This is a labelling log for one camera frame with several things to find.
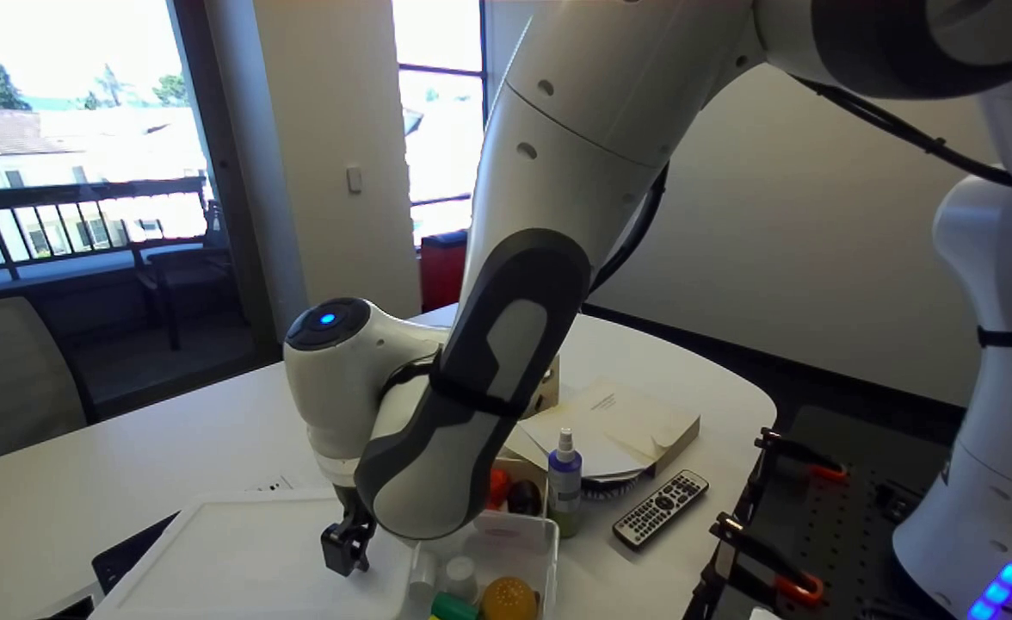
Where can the grey remote control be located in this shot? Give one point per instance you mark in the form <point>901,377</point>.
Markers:
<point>644,521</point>

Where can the white wall switch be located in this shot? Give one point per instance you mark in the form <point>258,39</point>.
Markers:
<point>355,180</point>

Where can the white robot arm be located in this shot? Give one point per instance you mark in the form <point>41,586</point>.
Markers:
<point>597,102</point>

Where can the beige chair back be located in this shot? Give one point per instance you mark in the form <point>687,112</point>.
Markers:
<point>41,391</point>

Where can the red bin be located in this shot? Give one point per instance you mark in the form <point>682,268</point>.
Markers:
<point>441,265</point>

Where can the white tote lid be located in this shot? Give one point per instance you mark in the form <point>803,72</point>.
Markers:
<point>258,558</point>

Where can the black flat device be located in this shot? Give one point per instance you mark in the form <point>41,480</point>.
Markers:
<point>110,570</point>

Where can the black chair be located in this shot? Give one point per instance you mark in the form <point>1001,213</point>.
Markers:
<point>167,265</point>

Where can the black clamp with red tips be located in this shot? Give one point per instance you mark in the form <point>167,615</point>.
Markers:
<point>811,459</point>

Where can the blue glue bottle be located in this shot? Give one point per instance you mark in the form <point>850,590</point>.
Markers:
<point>563,474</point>

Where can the green block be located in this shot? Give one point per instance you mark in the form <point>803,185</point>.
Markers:
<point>453,606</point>

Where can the clear plastic tote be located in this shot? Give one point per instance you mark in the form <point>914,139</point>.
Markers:
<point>472,558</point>

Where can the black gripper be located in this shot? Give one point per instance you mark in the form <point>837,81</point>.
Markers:
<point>347,540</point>

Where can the cream book with red tabs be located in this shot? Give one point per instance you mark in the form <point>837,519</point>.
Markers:
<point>618,430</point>

